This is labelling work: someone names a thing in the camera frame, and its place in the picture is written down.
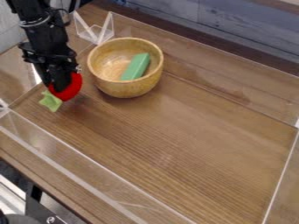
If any light wooden bowl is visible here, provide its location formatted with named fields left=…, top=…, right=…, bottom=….
left=87, top=38, right=164, bottom=98

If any black cable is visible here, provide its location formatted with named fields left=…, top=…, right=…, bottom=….
left=0, top=208, right=9, bottom=224

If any clear acrylic tray wall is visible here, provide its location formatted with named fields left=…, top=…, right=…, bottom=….
left=0, top=6, right=299, bottom=224

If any black table frame bracket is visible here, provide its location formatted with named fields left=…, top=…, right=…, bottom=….
left=24, top=184, right=68, bottom=224

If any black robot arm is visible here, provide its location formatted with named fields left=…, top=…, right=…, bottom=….
left=5, top=0, right=77, bottom=92

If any red plush strawberry toy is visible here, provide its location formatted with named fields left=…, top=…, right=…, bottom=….
left=39, top=73, right=83, bottom=112

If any clear acrylic corner bracket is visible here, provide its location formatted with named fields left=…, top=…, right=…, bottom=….
left=72, top=11, right=115, bottom=45

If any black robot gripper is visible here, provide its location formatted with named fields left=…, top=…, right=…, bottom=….
left=19, top=12, right=77, bottom=92

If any green rectangular block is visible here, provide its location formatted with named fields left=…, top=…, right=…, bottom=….
left=120, top=52, right=151, bottom=81

